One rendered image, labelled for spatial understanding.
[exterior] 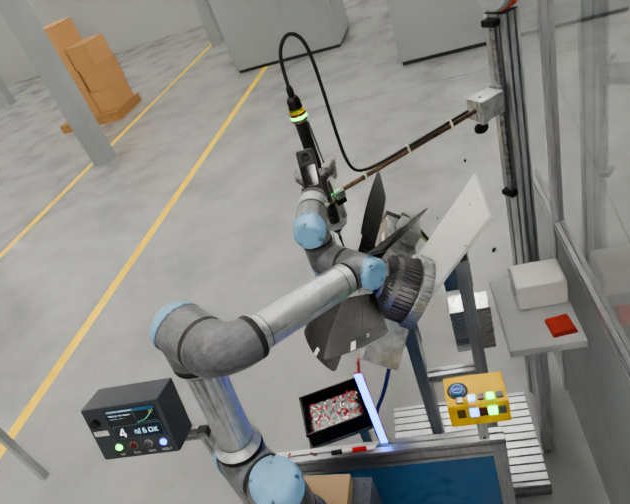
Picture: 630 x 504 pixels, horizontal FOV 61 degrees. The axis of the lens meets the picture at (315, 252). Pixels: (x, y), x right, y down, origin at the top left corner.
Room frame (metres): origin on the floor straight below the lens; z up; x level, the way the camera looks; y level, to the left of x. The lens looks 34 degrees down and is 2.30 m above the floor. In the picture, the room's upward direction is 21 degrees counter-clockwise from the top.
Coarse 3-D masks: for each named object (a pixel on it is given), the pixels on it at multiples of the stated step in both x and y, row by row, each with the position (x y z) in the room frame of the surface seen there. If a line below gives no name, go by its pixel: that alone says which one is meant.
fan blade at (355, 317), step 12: (348, 300) 1.32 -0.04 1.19; (360, 300) 1.30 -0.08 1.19; (372, 300) 1.28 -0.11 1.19; (348, 312) 1.27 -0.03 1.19; (360, 312) 1.24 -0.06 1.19; (372, 312) 1.22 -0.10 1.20; (336, 324) 1.25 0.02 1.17; (348, 324) 1.21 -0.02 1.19; (360, 324) 1.19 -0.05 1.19; (372, 324) 1.16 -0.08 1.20; (384, 324) 1.14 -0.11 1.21; (336, 336) 1.20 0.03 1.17; (348, 336) 1.17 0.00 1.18; (360, 336) 1.14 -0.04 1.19; (372, 336) 1.11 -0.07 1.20; (336, 348) 1.16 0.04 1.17; (348, 348) 1.13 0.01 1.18
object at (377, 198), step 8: (376, 176) 1.60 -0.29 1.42; (376, 184) 1.62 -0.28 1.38; (376, 192) 1.62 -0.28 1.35; (384, 192) 1.70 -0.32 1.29; (368, 200) 1.56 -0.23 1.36; (376, 200) 1.62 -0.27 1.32; (384, 200) 1.69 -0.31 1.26; (368, 208) 1.56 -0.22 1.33; (376, 208) 1.62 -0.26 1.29; (368, 216) 1.56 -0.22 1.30; (376, 216) 1.61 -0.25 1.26; (368, 224) 1.55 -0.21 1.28; (376, 224) 1.59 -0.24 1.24; (368, 232) 1.54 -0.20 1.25; (376, 232) 1.58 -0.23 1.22
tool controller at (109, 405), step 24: (144, 384) 1.24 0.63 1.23; (168, 384) 1.21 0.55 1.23; (96, 408) 1.20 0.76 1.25; (120, 408) 1.17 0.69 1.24; (144, 408) 1.14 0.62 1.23; (168, 408) 1.15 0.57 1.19; (96, 432) 1.18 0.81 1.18; (144, 432) 1.13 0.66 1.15; (168, 432) 1.11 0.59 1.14; (120, 456) 1.15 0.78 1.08
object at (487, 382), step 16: (448, 384) 0.97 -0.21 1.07; (464, 384) 0.95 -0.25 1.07; (480, 384) 0.93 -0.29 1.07; (496, 384) 0.91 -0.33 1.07; (448, 400) 0.92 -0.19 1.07; (464, 400) 0.90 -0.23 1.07; (480, 400) 0.88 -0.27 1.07; (496, 400) 0.87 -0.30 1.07; (480, 416) 0.87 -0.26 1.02; (496, 416) 0.86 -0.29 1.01
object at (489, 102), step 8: (488, 88) 1.58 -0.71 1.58; (496, 88) 1.56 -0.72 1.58; (472, 96) 1.57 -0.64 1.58; (480, 96) 1.54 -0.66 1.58; (488, 96) 1.53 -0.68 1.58; (496, 96) 1.52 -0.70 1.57; (472, 104) 1.54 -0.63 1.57; (480, 104) 1.51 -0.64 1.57; (488, 104) 1.51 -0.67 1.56; (496, 104) 1.52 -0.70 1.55; (504, 104) 1.53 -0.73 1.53; (480, 112) 1.51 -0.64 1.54; (488, 112) 1.51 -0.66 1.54; (496, 112) 1.52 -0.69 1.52; (480, 120) 1.52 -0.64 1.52; (488, 120) 1.51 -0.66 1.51
